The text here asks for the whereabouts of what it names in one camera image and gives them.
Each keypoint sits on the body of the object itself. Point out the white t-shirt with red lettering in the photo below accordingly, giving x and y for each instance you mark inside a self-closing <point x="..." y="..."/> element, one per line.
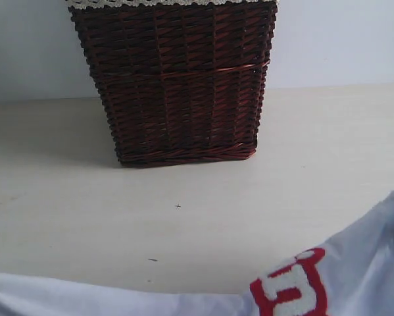
<point x="351" y="273"/>

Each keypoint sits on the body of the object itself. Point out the dark brown wicker basket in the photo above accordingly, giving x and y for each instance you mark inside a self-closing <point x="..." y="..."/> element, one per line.
<point x="180" y="84"/>

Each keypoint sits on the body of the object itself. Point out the grey fabric liner lace trim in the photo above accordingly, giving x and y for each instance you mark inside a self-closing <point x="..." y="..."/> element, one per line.
<point x="99" y="4"/>

